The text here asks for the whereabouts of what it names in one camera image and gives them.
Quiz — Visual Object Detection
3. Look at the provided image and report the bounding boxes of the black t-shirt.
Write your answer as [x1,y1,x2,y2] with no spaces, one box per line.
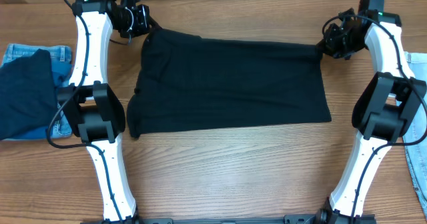
[127,29,332,138]

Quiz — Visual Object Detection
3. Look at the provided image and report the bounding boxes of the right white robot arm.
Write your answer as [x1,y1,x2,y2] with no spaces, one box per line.
[307,9,426,223]

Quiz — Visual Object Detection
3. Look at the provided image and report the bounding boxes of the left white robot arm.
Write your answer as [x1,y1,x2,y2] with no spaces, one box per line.
[58,0,150,223]

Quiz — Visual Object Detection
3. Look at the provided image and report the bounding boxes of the folded blue denim jeans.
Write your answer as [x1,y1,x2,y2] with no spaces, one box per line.
[1,43,72,139]

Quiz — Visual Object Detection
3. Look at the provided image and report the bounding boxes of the light blue denim garment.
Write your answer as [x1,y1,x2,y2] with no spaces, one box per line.
[403,52,426,216]

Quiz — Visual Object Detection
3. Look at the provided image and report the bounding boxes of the folded navy blue garment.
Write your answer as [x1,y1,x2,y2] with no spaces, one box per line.
[1,49,57,139]

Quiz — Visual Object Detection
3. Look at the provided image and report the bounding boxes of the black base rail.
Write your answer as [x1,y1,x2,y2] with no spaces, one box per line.
[79,213,378,224]

